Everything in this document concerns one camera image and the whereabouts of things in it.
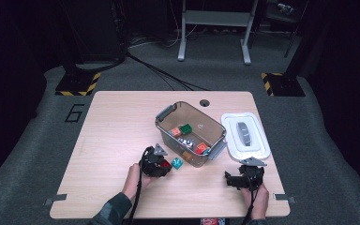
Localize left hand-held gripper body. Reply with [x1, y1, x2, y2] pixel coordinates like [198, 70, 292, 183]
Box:
[140, 142, 169, 178]

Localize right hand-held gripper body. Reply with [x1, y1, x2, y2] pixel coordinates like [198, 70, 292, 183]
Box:
[235, 157, 267, 192]

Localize white toy ambulance car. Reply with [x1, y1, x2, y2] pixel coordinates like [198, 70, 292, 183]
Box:
[177, 138, 196, 151]

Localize salmon toy block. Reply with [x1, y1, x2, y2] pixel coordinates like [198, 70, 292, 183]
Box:
[169, 127, 183, 139]

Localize green toy block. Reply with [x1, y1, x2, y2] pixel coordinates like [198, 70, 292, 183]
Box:
[179, 123, 193, 136]

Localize clear brown storage box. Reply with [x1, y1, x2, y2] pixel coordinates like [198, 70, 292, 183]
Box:
[155, 100, 228, 169]

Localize person's left hand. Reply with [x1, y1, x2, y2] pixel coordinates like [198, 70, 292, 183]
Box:
[121, 162, 154, 202]

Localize person's right hand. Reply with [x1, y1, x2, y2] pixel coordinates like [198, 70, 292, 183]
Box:
[240, 182, 270, 221]

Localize white box lid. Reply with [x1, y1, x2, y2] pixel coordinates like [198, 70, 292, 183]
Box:
[220, 112, 272, 161]

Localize red packet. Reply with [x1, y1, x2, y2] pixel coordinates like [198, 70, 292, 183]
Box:
[200, 217, 226, 225]

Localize black striped stand base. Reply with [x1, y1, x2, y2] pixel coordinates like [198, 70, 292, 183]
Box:
[54, 71, 102, 98]
[261, 72, 307, 98]

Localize black cabinet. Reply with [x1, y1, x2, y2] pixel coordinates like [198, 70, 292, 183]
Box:
[60, 0, 128, 65]

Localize grey device on shelf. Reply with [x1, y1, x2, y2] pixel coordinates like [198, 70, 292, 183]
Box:
[276, 2, 295, 15]

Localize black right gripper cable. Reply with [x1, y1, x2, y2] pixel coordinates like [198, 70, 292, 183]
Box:
[245, 174, 261, 225]

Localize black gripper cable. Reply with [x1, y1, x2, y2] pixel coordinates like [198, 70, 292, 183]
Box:
[127, 146, 150, 225]
[245, 174, 261, 225]

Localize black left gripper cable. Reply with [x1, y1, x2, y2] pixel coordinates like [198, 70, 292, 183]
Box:
[127, 146, 150, 225]

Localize grey table bracket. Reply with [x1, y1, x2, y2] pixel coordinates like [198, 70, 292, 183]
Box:
[273, 192, 297, 205]
[43, 193, 68, 206]

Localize black floor cables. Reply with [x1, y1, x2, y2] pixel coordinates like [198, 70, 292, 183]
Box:
[126, 51, 211, 92]

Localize white desk frame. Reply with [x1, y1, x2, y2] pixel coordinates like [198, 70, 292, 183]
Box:
[177, 0, 260, 66]

